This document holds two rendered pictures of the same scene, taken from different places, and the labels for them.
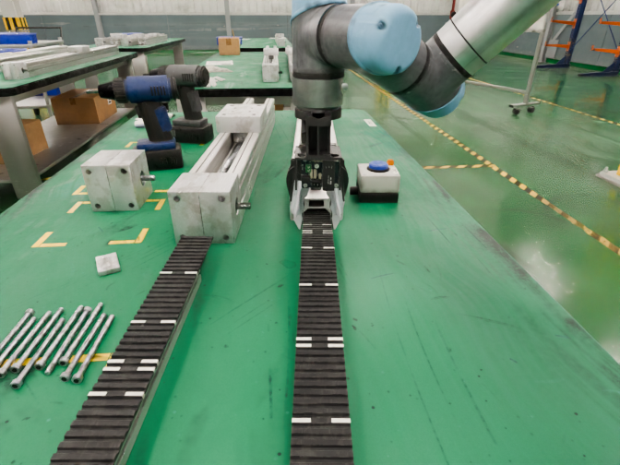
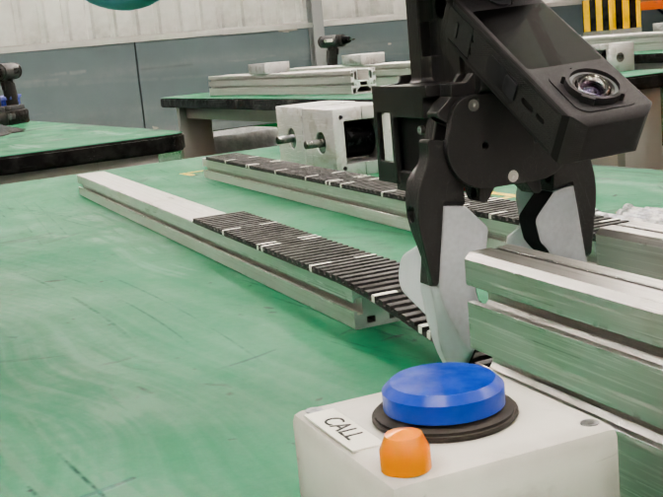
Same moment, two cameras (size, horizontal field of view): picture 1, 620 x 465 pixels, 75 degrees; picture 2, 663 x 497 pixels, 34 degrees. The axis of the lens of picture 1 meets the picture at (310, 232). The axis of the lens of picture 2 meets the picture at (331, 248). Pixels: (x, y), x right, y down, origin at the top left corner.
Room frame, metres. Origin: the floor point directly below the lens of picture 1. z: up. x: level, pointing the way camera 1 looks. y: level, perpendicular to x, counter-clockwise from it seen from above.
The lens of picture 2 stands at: (1.11, -0.30, 0.96)
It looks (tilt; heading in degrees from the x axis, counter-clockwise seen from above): 11 degrees down; 157
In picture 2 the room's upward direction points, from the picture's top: 5 degrees counter-clockwise
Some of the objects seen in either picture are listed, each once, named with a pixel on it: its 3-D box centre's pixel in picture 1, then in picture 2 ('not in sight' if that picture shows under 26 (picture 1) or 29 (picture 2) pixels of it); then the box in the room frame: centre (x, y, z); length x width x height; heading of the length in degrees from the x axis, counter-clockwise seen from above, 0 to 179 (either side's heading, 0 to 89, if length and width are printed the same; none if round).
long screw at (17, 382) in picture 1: (41, 350); (632, 220); (0.35, 0.31, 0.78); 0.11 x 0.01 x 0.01; 4
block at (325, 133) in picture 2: not in sight; (339, 140); (-0.29, 0.31, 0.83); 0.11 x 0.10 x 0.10; 92
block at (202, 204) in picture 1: (214, 207); not in sight; (0.64, 0.17, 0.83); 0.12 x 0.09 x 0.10; 90
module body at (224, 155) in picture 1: (244, 140); not in sight; (1.09, 0.18, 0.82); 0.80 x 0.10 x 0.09; 0
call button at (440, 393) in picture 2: (378, 167); (444, 404); (0.81, -0.14, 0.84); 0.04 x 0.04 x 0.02
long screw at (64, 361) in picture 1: (83, 330); not in sight; (0.38, 0.27, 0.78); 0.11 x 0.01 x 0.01; 3
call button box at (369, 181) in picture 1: (373, 182); (473, 491); (0.81, -0.13, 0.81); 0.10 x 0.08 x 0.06; 90
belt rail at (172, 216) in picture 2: not in sight; (181, 219); (0.01, -0.01, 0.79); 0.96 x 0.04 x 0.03; 0
